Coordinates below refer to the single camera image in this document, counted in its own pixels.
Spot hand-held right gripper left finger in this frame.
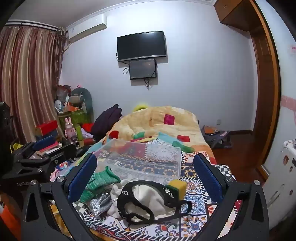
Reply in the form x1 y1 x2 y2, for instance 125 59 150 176
21 152 102 241

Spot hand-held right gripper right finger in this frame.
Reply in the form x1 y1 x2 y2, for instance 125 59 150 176
185 153 270 241

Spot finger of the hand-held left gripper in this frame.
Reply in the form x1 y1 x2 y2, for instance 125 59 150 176
20 140 77 172
10 135 55 161

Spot green knit glove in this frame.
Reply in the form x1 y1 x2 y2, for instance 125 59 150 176
80 166 121 203

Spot yellow green sponge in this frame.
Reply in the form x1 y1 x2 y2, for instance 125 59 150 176
168 179 187 201

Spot silver grey cloth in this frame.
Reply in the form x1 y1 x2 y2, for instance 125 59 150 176
89 192 113 217

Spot black strap bag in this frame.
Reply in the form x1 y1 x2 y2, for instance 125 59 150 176
117 181 192 225

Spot clear plastic storage box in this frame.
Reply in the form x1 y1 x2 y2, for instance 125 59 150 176
92 138 181 180

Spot white cloth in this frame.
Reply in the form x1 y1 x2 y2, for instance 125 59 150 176
107 178 184 221

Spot stack of books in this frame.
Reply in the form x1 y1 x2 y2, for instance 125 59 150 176
35 141 61 156

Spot red box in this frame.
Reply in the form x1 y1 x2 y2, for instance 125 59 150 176
35 120 59 136

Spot pink bunny toy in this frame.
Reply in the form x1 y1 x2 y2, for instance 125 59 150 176
64 117 78 140

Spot colourful patterned mat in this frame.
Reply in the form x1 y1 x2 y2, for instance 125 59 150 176
50 139 244 241

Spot green cardboard box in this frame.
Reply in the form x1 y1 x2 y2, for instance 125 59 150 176
58 108 92 133

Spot orange cloth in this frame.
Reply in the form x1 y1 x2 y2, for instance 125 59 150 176
0 190 24 240

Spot grey bag on floor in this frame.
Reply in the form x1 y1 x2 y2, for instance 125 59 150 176
201 125 232 149

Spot dark purple clothes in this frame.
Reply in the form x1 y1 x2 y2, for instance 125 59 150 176
91 104 123 142

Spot grey green plush toy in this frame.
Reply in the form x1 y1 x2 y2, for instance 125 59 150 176
70 87 94 114

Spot striped brown curtain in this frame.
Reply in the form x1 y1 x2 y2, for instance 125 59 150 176
0 25 65 145

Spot white cabinet with stickers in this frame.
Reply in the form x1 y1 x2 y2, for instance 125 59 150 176
261 138 296 230

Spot yellow patchwork quilt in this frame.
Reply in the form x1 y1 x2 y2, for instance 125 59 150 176
101 106 217 165

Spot white air conditioner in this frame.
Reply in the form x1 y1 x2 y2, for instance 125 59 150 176
67 13 108 43

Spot wooden overhead cabinet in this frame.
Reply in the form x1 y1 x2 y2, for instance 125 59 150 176
213 0 258 32

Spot wooden door frame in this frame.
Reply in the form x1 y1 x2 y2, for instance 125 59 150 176
248 0 282 179

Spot small black wall monitor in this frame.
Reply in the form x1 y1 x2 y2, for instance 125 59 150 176
129 58 157 80

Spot white curtain rail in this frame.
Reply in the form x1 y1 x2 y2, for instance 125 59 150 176
5 20 60 31

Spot large black wall television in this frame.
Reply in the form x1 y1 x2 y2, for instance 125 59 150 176
117 30 167 62

